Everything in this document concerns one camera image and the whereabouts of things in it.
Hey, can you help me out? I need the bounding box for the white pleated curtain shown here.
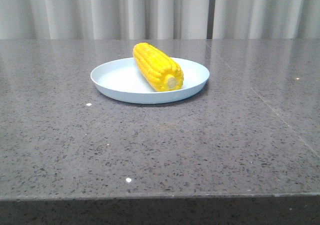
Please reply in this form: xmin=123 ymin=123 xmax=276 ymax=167
xmin=0 ymin=0 xmax=320 ymax=40

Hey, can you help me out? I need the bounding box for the yellow corn cob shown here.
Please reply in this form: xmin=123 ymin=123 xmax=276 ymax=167
xmin=132 ymin=42 xmax=184 ymax=92

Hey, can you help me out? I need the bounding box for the light blue round plate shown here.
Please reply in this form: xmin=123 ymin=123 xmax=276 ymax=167
xmin=90 ymin=57 xmax=210 ymax=105

